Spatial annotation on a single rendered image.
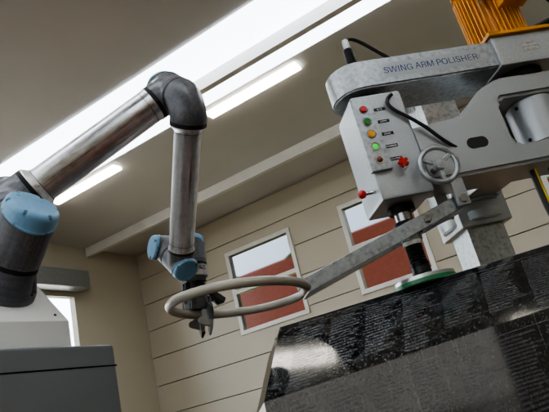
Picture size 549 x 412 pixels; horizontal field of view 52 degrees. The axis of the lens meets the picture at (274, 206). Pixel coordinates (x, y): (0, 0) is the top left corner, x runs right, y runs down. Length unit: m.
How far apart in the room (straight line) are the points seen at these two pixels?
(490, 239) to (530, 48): 0.89
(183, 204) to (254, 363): 7.78
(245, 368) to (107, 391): 8.03
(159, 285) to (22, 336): 9.25
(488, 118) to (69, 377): 1.68
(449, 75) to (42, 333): 1.68
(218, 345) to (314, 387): 8.15
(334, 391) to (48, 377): 0.81
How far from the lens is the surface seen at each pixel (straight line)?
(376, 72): 2.23
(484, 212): 2.81
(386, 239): 1.99
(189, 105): 1.75
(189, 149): 1.78
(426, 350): 1.74
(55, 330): 1.69
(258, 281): 1.68
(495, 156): 2.22
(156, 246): 2.03
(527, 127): 2.41
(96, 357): 1.65
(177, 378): 10.51
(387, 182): 2.01
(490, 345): 1.73
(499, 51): 2.45
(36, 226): 1.62
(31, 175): 1.81
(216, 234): 10.10
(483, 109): 2.30
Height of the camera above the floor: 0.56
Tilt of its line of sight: 20 degrees up
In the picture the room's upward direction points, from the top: 14 degrees counter-clockwise
